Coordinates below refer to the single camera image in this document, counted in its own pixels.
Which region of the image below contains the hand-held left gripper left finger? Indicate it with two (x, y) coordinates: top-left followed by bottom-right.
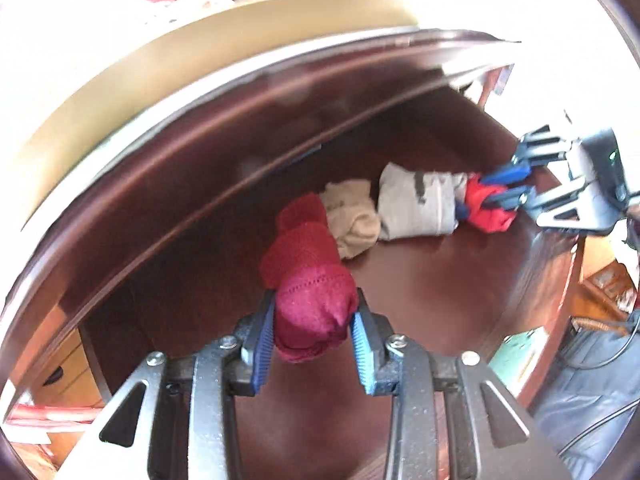
(57, 287), (278, 480)

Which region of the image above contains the person's right forearm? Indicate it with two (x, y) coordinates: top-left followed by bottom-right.
(622, 200), (640, 271)

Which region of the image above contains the orange wooden cabinet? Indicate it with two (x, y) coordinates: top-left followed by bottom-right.
(570, 232), (640, 333)

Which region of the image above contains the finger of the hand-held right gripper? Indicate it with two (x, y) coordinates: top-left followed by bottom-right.
(481, 125), (572, 186)
(481, 176), (594, 229)

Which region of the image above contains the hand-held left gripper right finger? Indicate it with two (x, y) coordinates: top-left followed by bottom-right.
(350, 287), (573, 480)

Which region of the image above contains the dark red knit sock roll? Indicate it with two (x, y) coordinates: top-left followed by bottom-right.
(260, 192), (358, 363)

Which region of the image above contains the bright red underwear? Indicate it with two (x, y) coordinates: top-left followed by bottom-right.
(455, 172), (518, 233)

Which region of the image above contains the black cable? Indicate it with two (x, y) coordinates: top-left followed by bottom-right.
(560, 317), (640, 456)

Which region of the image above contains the shallow cardboard box tray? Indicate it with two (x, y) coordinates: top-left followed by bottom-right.
(20, 0), (421, 231)

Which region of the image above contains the beige sock roll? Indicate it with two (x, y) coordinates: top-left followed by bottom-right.
(320, 179), (381, 261)

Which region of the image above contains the person's grey clothing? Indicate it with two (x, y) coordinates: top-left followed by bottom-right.
(532, 310), (640, 466)

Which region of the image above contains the grey sock roll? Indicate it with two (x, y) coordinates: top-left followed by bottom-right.
(377, 162), (468, 240)

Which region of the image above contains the light wooden cabinet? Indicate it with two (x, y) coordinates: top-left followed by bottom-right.
(10, 305), (113, 461)

